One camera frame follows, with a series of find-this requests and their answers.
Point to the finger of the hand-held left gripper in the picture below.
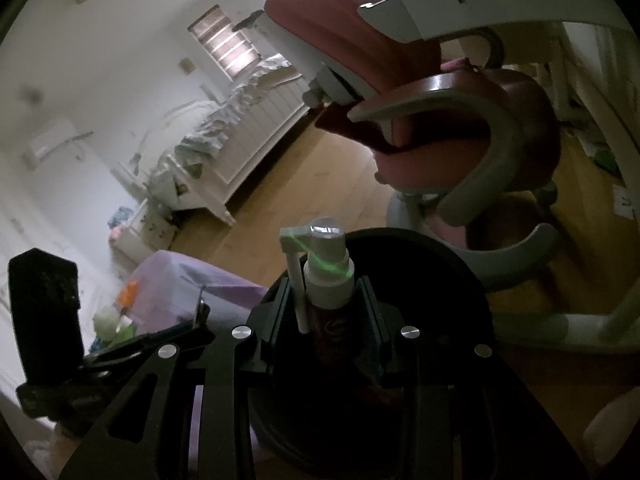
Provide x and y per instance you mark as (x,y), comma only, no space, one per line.
(150,337)

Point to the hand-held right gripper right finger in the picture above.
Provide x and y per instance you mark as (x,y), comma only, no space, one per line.
(435,400)

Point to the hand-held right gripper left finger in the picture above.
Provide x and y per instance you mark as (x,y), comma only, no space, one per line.
(220,385)

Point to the black trash bin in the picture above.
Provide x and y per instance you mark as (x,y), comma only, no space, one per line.
(440,285)

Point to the red spray bottle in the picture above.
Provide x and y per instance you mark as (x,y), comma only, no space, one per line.
(327,280)

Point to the green snack packet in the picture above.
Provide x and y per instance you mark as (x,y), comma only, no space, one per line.
(125,334)

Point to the white paper roll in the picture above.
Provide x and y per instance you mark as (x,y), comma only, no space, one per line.
(106,322)

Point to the orange wrapper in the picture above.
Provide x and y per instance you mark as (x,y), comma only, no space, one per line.
(129,294)

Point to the pink item on nightstand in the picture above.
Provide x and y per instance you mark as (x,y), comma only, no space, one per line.
(116,234)

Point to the white nightstand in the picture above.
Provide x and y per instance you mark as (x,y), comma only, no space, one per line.
(145,230)

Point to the blue bag on nightstand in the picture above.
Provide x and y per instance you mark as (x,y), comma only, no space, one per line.
(120,215)

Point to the white air conditioner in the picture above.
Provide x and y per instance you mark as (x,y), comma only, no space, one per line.
(50,140)

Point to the grey patterned duvet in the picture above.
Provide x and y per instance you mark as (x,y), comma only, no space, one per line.
(215,125)

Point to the white bed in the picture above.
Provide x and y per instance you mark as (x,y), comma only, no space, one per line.
(260,110)

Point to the window with striped blind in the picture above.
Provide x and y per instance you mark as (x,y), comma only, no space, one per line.
(225,40)

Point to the red white chair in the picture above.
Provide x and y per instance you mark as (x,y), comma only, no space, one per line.
(475,0)

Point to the small wall picture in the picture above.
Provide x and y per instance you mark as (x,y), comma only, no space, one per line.
(187,64)

